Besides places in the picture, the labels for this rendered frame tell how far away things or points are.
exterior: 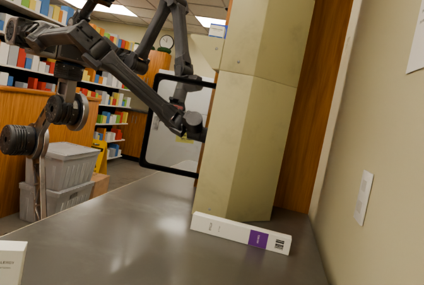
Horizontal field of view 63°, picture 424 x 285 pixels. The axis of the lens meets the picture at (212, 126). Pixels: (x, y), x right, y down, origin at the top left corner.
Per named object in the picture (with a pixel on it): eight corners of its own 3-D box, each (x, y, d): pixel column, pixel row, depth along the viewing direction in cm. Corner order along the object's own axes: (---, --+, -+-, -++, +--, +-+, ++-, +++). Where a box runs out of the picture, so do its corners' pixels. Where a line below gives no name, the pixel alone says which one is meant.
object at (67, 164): (96, 181, 350) (102, 149, 348) (58, 193, 291) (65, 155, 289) (60, 172, 358) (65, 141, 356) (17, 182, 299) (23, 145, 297)
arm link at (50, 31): (91, 13, 113) (69, 32, 109) (115, 46, 121) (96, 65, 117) (40, 23, 144) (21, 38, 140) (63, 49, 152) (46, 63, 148)
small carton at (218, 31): (222, 46, 123) (225, 30, 123) (221, 44, 118) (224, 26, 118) (209, 44, 124) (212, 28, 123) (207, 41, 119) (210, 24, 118)
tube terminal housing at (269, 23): (270, 208, 138) (310, 16, 134) (268, 234, 106) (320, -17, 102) (211, 193, 142) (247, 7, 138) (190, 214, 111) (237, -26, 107)
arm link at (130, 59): (175, -5, 177) (161, -15, 169) (190, 2, 168) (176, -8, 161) (136, 72, 185) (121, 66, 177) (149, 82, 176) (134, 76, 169)
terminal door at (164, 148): (209, 181, 141) (228, 85, 139) (137, 166, 143) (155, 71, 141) (209, 181, 142) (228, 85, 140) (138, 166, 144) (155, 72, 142)
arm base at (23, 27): (33, 49, 152) (38, 23, 151) (41, 50, 147) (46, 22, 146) (12, 44, 145) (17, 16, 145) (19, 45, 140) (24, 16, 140)
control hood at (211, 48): (233, 81, 140) (238, 57, 139) (219, 70, 108) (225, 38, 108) (206, 76, 142) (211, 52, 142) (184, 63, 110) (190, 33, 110)
